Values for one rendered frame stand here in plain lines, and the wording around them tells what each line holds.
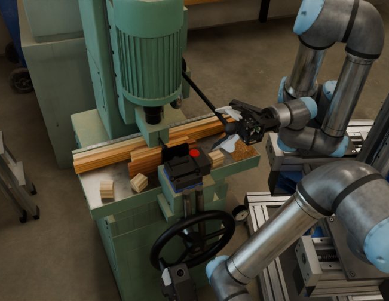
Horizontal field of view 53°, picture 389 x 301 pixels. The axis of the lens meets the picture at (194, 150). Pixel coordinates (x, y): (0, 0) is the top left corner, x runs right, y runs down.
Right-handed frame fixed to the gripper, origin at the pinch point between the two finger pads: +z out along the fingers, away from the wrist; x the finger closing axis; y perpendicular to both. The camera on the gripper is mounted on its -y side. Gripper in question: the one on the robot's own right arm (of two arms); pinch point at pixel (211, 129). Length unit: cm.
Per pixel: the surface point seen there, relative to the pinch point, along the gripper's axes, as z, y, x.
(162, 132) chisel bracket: 10.9, -11.7, 6.8
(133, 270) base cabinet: 28, -3, 66
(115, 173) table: 27.5, -11.9, 18.9
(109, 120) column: 22.6, -35.5, 15.9
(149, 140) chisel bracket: 15.5, -11.9, 8.4
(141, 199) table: 22.6, -1.0, 22.3
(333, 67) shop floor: -197, -138, 99
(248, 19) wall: -168, -235, 92
